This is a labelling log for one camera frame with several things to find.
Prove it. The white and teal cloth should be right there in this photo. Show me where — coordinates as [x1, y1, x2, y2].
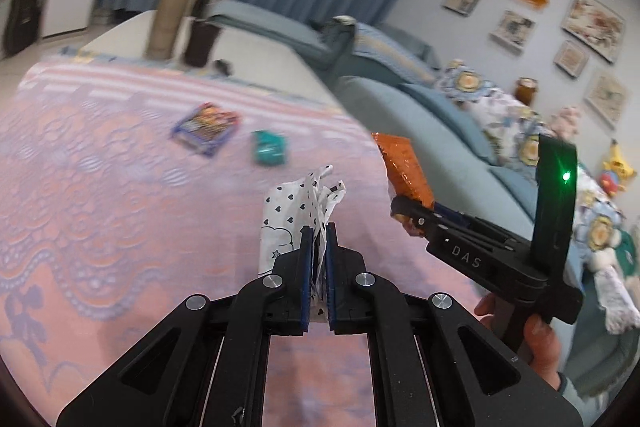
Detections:
[590, 232, 640, 335]

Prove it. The black-framed butterfly picture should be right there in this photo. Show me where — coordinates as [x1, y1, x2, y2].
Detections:
[552, 39, 591, 80]

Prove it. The blue throw pillow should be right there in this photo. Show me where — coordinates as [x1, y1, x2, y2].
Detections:
[492, 164, 546, 228]

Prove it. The blue snack packet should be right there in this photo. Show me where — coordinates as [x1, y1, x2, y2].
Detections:
[170, 103, 242, 158]

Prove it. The yellow plush toy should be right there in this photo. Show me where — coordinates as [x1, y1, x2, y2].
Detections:
[602, 142, 638, 188]

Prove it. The striped armrest cover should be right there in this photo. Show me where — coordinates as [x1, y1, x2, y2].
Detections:
[350, 24, 441, 88]

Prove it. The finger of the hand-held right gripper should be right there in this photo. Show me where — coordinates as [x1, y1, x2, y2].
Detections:
[434, 203, 513, 248]
[391, 196, 451, 242]

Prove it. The black guitar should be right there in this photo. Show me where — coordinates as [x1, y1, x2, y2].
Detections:
[2, 0, 43, 58]

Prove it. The floral sofa cushion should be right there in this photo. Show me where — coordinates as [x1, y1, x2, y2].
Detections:
[515, 117, 640, 288]
[437, 59, 538, 142]

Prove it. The red toy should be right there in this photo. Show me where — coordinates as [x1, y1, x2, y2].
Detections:
[600, 172, 626, 198]

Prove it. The large floral picture frame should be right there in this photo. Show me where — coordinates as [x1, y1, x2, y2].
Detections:
[560, 0, 627, 64]

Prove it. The pink pig plush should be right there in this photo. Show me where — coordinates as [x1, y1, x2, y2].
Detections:
[552, 107, 583, 140]

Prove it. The white canvas picture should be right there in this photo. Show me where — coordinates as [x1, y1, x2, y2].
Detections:
[489, 10, 536, 52]

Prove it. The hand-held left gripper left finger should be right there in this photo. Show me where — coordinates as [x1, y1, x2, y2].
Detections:
[56, 227, 316, 427]

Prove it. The tan thermos flask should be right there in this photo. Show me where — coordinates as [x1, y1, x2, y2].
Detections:
[145, 0, 198, 60]

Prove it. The dark brown cup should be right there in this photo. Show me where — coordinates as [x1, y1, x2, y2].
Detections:
[184, 19, 221, 68]

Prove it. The brown monkey plush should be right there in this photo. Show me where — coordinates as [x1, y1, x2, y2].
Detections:
[515, 77, 540, 108]

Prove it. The teal packet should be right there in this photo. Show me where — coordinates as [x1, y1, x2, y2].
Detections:
[251, 130, 288, 166]

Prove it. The light-framed butterfly picture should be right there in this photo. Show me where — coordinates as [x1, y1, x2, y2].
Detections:
[584, 69, 631, 130]

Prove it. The blue sofa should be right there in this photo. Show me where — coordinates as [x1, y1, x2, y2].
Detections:
[207, 0, 640, 400]

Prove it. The person's right hand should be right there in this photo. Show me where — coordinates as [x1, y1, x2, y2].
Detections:
[474, 294, 563, 391]

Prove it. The orange bumpy packet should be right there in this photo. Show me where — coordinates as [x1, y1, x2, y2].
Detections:
[372, 132, 436, 238]

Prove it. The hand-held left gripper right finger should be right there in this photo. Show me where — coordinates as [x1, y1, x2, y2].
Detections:
[322, 222, 583, 427]

